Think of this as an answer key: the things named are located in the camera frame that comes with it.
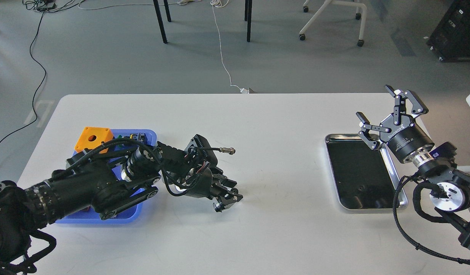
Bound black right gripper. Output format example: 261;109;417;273
356;85;435;164

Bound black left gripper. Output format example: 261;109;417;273
181;167;243;212

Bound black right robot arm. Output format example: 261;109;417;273
356;85;470;265

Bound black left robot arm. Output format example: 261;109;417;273
0;134;242;275

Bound silver metal tray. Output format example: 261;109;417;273
325;134;400;213

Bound white rolling chair base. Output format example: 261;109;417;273
298;0;368;48

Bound black equipment case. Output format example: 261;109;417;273
427;0;470;62

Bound blue plastic tray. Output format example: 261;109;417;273
57;129;157;225

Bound orange plastic box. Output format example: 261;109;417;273
74;126;114;153

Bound black table legs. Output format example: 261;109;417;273
152;0;252;44

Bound white floor cable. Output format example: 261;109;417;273
78;0;250;94

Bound black floor cable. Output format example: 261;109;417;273
0;0;79;184

